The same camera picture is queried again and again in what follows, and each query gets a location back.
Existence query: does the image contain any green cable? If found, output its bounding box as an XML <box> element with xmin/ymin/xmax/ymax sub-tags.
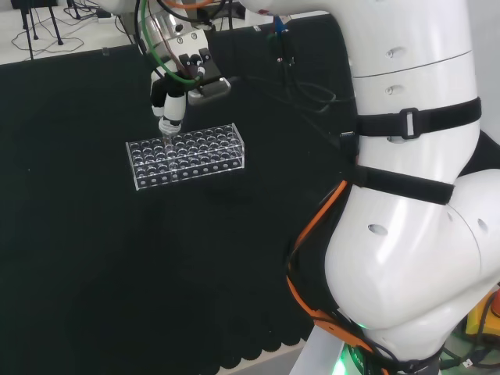
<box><xmin>134</xmin><ymin>0</ymin><xmax>205</xmax><ymax>85</ymax></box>

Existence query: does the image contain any orange cable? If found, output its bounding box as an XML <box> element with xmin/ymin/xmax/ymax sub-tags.
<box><xmin>286</xmin><ymin>179</ymin><xmax>391</xmax><ymax>375</ymax></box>

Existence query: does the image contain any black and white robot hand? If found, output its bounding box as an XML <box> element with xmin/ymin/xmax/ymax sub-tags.
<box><xmin>149</xmin><ymin>70</ymin><xmax>189</xmax><ymax>137</ymax></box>

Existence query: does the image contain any thin black floor cable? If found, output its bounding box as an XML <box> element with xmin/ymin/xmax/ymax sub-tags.
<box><xmin>10</xmin><ymin>26</ymin><xmax>85</xmax><ymax>55</ymax></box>

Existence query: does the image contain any black bench cloth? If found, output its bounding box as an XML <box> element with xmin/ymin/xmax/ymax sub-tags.
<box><xmin>0</xmin><ymin>17</ymin><xmax>500</xmax><ymax>372</ymax></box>

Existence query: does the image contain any clear glass test tube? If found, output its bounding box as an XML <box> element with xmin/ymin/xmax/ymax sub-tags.
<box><xmin>162</xmin><ymin>130</ymin><xmax>177</xmax><ymax>173</ymax></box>

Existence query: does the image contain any black tripod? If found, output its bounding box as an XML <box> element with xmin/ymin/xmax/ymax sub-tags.
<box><xmin>11</xmin><ymin>0</ymin><xmax>64</xmax><ymax>62</ymax></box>

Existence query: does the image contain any thick black cable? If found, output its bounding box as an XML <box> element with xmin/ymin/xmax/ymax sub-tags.
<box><xmin>230</xmin><ymin>58</ymin><xmax>338</xmax><ymax>115</ymax></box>

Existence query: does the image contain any clear acrylic test tube rack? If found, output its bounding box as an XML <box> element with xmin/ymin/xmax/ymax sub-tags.
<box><xmin>125</xmin><ymin>122</ymin><xmax>246</xmax><ymax>192</ymax></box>

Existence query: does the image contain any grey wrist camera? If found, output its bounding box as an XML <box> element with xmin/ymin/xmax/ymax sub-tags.
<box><xmin>187</xmin><ymin>75</ymin><xmax>232</xmax><ymax>107</ymax></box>

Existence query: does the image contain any pale board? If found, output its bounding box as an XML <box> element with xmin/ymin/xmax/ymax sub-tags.
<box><xmin>291</xmin><ymin>323</ymin><xmax>348</xmax><ymax>375</ymax></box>

